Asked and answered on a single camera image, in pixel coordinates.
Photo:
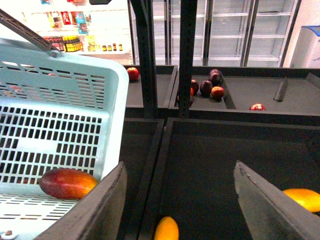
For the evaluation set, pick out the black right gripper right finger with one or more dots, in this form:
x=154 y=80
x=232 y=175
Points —
x=268 y=212

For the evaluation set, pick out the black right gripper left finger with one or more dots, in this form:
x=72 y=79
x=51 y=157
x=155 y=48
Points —
x=98 y=215

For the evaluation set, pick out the red yellow mango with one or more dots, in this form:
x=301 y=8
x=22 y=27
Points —
x=67 y=183

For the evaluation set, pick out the light blue plastic basket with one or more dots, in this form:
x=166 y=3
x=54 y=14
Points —
x=57 y=110

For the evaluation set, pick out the yellow mango right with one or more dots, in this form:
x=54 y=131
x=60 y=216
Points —
x=307 y=198

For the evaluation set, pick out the yellow mango bottom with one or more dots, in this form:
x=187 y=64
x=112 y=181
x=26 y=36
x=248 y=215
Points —
x=167 y=229

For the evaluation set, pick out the black produce tray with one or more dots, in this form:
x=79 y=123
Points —
x=194 y=182

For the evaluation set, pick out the red apple right tray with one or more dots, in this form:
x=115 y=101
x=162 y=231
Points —
x=257 y=107

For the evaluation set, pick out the orange red apple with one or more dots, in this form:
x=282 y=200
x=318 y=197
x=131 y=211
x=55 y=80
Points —
x=217 y=92

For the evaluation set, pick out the dark purple plum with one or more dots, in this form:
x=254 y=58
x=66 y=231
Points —
x=206 y=88
x=215 y=77

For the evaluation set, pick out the red apple left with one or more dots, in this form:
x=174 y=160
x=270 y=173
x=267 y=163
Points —
x=133 y=73

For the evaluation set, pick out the dark purple plum top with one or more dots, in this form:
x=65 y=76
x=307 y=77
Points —
x=215 y=77

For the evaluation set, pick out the white chest freezer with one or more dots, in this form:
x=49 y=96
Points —
x=306 y=54

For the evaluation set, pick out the glass door refrigerator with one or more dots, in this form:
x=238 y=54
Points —
x=228 y=33

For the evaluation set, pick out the white grocery shelf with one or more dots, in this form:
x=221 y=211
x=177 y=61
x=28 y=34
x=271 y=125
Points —
x=104 y=31

